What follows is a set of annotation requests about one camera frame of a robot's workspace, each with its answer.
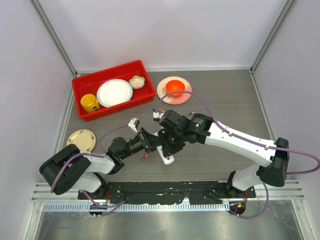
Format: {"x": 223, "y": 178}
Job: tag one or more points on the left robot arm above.
{"x": 72, "y": 169}

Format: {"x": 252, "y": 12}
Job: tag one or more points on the pink plate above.
{"x": 174, "y": 100}

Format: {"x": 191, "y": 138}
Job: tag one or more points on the white cable duct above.
{"x": 183, "y": 207}

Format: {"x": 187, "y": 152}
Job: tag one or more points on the yellow mug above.
{"x": 90, "y": 103}

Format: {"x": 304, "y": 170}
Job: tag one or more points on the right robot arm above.
{"x": 270, "y": 165}

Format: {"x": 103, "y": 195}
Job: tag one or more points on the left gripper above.
{"x": 151, "y": 141}

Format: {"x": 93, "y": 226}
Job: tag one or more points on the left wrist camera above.
{"x": 133, "y": 124}

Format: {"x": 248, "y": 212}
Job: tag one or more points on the cream floral plate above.
{"x": 84, "y": 139}

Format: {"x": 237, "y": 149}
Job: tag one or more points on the red plastic bin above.
{"x": 89, "y": 84}

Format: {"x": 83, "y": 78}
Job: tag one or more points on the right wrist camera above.
{"x": 157, "y": 116}

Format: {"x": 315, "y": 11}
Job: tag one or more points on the small flower-shaped bowl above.
{"x": 137, "y": 82}

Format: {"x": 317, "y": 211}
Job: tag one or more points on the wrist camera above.
{"x": 157, "y": 116}
{"x": 133, "y": 124}

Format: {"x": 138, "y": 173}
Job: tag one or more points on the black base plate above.
{"x": 168, "y": 192}

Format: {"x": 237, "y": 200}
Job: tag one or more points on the orange red battery low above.
{"x": 144, "y": 157}

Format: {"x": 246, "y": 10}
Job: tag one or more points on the white paper plate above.
{"x": 114, "y": 92}

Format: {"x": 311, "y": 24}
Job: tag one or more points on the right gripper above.
{"x": 168, "y": 149}

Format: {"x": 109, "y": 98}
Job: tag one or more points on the orange bowl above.
{"x": 176, "y": 87}

